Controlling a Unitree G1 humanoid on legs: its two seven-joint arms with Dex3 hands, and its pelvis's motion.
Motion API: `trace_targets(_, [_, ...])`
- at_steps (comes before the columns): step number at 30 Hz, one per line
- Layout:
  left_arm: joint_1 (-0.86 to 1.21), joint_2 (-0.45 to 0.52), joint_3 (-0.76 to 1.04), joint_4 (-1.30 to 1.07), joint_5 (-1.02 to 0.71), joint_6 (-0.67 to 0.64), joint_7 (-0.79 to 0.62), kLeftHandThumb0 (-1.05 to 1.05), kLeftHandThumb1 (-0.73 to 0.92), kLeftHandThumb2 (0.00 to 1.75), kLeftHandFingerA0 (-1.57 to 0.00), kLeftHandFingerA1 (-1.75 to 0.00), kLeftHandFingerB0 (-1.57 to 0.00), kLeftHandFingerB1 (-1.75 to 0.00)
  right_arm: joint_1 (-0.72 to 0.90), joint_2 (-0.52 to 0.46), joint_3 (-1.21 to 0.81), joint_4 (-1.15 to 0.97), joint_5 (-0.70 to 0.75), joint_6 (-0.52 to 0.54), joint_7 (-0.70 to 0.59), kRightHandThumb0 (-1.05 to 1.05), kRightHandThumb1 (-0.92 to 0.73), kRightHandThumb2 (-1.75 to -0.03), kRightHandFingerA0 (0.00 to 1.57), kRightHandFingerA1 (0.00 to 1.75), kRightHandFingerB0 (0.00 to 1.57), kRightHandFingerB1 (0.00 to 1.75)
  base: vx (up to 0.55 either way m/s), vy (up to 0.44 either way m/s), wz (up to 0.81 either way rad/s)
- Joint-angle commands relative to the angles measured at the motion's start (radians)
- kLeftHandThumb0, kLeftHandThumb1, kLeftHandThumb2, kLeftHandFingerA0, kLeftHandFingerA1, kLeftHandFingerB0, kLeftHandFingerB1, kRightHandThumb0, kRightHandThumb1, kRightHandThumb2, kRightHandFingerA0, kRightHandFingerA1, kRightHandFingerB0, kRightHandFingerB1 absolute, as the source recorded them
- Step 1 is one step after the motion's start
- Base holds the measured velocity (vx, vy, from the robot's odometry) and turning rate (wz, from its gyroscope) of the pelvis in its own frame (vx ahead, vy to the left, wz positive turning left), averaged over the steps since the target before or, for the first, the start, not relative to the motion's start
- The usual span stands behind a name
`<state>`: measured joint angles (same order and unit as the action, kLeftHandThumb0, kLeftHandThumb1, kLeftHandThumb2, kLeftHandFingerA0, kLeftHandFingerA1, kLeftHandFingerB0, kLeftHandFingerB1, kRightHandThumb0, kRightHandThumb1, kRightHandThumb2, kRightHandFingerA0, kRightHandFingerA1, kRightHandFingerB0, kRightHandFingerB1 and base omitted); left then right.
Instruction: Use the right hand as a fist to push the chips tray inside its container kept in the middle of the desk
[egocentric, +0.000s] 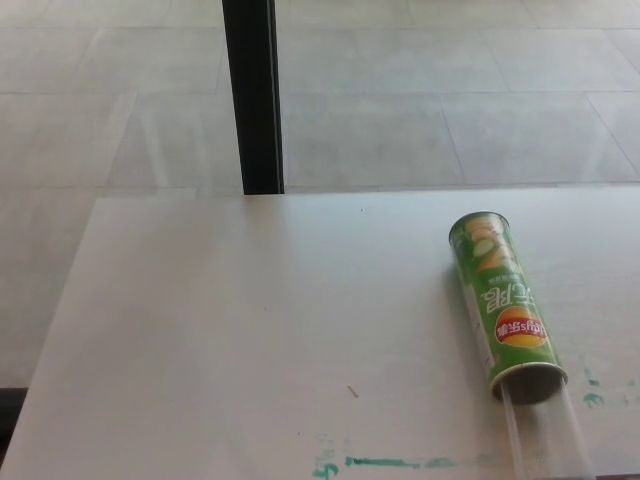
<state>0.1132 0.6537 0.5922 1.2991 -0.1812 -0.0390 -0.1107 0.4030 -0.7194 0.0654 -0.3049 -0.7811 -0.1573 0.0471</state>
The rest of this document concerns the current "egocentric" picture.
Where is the clear plastic chips tray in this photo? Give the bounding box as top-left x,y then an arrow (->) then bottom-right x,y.
497,377 -> 597,480

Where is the green chips can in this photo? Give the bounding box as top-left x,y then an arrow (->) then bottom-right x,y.
448,210 -> 569,405

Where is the black vertical post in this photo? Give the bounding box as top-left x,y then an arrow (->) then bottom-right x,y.
222,0 -> 286,196

